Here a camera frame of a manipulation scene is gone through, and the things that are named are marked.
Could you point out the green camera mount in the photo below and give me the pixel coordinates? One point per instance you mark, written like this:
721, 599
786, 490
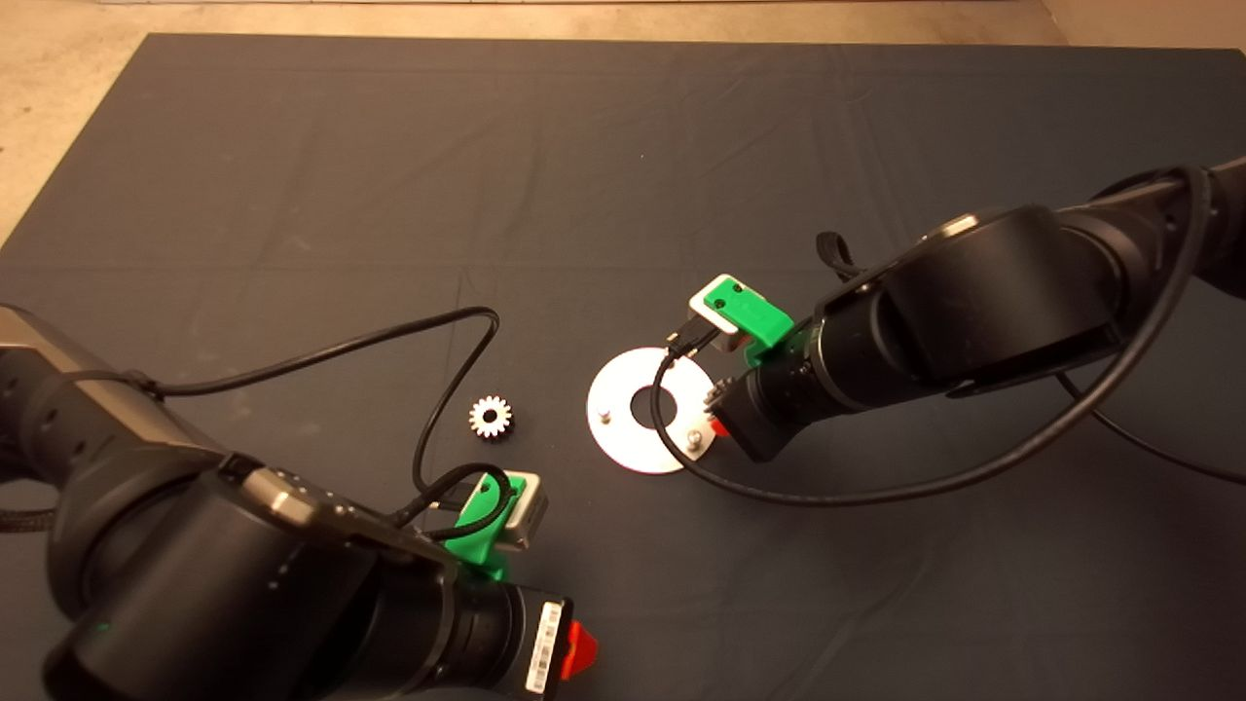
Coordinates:
477, 535
750, 312

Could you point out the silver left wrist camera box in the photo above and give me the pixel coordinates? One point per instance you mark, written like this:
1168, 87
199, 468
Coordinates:
529, 514

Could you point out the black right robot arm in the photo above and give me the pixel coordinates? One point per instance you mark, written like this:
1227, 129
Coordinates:
993, 302

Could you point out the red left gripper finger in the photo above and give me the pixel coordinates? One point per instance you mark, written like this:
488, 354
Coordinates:
580, 647

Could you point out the green left camera mount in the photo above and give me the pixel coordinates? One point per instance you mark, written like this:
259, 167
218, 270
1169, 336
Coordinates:
477, 535

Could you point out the small steel planetary gear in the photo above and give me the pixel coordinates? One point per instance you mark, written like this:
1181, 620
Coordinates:
491, 406

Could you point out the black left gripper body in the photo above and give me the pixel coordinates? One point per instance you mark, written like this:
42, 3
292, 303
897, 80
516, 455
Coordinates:
496, 643

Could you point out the round metal carrier plate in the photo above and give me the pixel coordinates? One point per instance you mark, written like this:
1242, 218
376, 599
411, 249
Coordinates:
623, 443

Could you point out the dark grey table cloth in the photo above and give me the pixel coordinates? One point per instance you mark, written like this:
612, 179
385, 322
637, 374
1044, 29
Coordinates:
623, 195

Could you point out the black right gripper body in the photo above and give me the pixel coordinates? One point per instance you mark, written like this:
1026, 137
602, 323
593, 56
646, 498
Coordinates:
774, 409

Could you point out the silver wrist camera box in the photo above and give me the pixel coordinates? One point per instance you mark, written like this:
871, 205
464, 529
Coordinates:
529, 514
709, 316

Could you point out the green right camera mount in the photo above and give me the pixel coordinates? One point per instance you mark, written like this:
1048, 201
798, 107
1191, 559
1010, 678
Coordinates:
750, 312

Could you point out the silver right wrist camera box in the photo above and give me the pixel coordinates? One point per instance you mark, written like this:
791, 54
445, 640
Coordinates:
709, 316

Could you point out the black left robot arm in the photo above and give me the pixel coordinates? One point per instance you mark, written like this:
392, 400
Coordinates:
195, 594

